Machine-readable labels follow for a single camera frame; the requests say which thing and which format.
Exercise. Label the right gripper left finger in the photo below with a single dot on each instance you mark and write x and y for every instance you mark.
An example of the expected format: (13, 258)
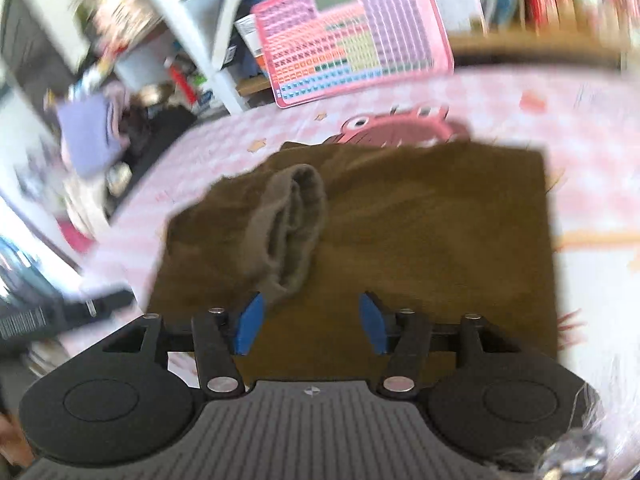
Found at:
(219, 335)

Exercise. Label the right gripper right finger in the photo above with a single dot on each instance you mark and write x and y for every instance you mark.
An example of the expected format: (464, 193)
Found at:
(404, 336)

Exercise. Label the brown corduroy trousers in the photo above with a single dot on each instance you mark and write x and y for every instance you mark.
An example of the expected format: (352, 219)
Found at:
(460, 227)

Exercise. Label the lilac folded cloth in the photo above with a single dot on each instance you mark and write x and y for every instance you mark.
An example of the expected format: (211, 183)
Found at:
(90, 133)

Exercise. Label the brass bowl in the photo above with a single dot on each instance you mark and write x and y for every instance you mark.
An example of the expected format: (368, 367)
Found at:
(154, 95)

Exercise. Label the pink checked desk mat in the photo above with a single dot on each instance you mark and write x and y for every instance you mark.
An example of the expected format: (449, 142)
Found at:
(584, 123)

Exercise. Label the pink learning keyboard toy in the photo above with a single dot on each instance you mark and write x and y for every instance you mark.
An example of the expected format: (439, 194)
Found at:
(282, 20)

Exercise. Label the white shelf post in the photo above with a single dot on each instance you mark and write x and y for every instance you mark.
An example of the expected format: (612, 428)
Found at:
(185, 27)

